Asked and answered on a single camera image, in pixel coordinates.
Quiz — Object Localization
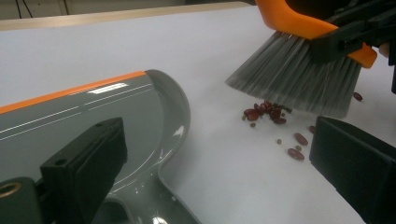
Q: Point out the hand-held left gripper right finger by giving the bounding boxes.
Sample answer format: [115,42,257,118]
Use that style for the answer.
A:
[308,116,396,224]

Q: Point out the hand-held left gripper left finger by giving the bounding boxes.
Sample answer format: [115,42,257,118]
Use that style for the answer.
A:
[39,117,129,224]

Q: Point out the orange brush with grey bristles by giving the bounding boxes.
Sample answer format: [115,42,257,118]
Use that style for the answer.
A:
[224,0,378,119]

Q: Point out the grey dustpan with orange edge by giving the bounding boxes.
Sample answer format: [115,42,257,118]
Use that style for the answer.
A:
[0,69,202,224]

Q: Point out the red kidney beans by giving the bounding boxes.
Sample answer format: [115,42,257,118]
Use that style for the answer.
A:
[242,91,364,162]

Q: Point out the green mung beans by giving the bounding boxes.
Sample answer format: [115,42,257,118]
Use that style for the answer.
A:
[241,105,303,152]

